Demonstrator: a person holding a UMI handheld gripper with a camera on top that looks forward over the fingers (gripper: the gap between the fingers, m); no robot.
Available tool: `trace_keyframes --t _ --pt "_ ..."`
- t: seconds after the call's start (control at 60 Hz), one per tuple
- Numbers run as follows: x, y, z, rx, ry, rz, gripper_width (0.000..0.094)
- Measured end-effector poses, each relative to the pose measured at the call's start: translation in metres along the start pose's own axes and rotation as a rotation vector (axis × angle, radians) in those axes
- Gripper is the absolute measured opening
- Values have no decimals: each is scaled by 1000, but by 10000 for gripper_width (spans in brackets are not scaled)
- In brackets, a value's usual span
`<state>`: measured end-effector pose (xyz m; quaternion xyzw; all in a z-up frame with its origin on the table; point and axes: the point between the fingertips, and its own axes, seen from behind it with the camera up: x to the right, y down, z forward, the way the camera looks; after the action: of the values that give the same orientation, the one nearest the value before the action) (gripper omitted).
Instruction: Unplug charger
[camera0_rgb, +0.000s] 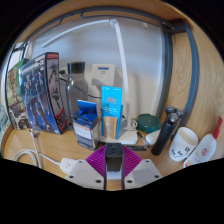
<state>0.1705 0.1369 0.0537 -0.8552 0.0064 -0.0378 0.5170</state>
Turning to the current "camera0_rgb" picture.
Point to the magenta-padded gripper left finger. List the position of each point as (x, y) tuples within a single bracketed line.
[(83, 171)]

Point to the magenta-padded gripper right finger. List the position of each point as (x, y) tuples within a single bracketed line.
[(145, 171)]

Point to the black charger block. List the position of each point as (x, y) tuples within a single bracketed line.
[(114, 156)]

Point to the black ruler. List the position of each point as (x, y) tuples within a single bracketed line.
[(136, 147)]

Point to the black pen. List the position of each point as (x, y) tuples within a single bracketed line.
[(143, 139)]

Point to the small white pouch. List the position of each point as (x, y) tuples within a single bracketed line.
[(153, 136)]

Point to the small blue open carton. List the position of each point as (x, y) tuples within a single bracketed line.
[(85, 133)]

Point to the black electric shaver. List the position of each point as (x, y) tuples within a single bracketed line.
[(165, 133)]

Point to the white mug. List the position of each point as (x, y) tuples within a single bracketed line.
[(181, 143)]

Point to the dark green round container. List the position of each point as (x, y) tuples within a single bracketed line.
[(148, 122)]

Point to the white bottle with red pump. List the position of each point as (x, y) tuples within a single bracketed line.
[(203, 150)]

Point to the tall light blue carton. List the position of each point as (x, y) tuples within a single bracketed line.
[(111, 100)]

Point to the dark clear water bottle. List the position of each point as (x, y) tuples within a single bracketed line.
[(76, 90)]

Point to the blue robot model kit box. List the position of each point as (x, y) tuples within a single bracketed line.
[(40, 93)]

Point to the green figure building set box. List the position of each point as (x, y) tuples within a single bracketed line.
[(13, 86)]

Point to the white desk lamp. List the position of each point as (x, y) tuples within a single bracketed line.
[(121, 50)]

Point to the white wall device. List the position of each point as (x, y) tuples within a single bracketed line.
[(103, 78)]

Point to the dark metal desk frame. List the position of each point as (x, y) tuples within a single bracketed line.
[(167, 66)]

